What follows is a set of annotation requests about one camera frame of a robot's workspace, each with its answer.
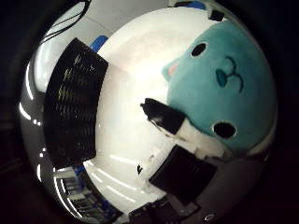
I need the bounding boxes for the teal plush animal toy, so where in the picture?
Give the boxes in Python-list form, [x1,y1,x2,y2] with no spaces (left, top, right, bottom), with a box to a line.
[162,20,278,157]

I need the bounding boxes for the blue chair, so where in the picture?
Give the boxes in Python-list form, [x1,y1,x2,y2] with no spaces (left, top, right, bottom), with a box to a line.
[183,0,206,10]
[90,35,109,53]

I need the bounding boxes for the black mesh basket container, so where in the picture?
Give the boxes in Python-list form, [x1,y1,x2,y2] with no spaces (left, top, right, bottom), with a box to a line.
[43,36,110,171]

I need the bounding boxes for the black camera cables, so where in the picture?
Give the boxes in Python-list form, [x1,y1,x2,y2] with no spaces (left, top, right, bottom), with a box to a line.
[38,0,93,45]

